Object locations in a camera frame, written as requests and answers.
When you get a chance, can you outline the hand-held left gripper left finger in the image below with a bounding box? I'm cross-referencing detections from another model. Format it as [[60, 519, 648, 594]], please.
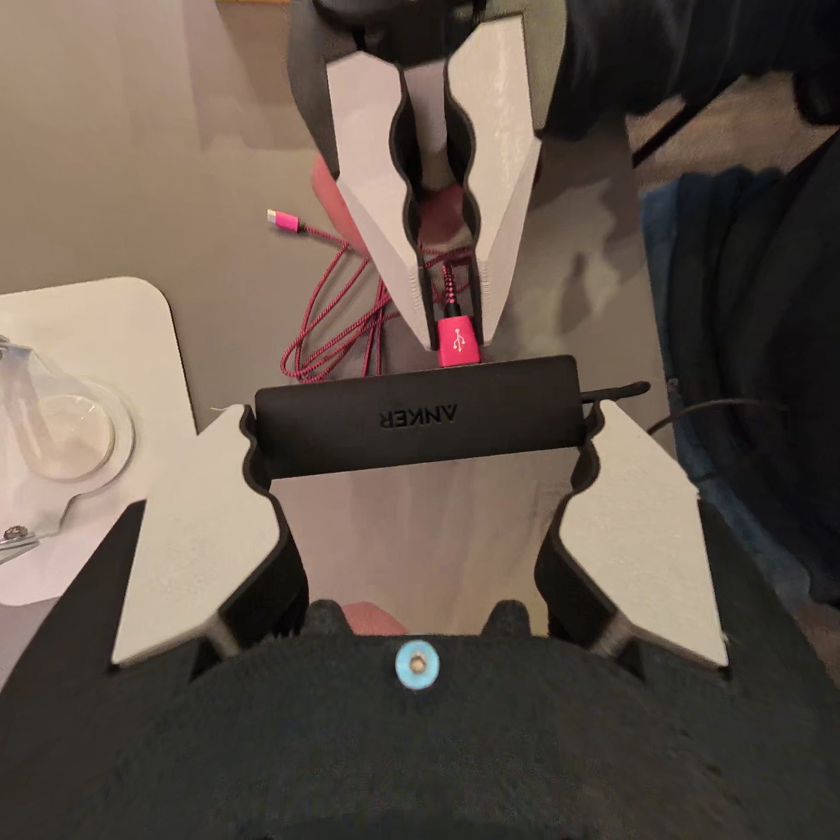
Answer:
[[110, 403, 309, 669]]

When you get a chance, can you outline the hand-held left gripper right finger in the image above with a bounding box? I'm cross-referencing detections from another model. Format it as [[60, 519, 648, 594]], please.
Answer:
[[535, 399, 731, 670]]

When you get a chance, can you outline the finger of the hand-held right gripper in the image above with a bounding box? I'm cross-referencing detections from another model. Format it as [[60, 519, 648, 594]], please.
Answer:
[[445, 12, 546, 347], [325, 49, 438, 352]]

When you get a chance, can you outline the black usb hub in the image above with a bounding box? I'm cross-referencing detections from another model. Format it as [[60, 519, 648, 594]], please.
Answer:
[[254, 354, 587, 481]]

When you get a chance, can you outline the pink braided usb cable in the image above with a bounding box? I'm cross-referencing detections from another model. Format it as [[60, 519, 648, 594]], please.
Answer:
[[266, 209, 487, 385]]

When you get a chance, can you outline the person's right hand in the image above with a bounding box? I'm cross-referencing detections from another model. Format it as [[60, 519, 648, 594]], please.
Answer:
[[310, 157, 476, 257]]

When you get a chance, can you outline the person's left hand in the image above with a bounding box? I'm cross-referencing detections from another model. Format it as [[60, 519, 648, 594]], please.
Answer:
[[343, 602, 409, 636]]

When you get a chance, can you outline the person's blue jeans leg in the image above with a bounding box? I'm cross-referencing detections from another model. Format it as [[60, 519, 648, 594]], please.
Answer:
[[640, 164, 840, 611]]

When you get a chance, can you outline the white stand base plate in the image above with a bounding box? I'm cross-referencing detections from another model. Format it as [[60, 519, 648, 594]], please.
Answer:
[[0, 276, 198, 606]]

